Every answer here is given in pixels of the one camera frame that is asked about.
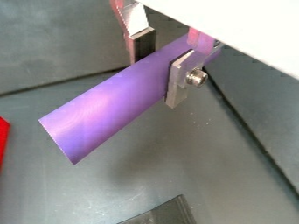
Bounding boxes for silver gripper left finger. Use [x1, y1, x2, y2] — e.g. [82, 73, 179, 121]
[110, 0, 157, 64]

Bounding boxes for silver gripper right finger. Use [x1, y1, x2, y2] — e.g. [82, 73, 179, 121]
[165, 28, 225, 109]

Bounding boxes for purple cylinder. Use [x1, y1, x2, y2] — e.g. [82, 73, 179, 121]
[39, 31, 221, 164]

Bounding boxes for red peg board block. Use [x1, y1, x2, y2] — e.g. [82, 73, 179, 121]
[0, 116, 11, 170]

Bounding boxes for black cradle stand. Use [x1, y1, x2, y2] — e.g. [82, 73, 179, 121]
[118, 194, 197, 224]

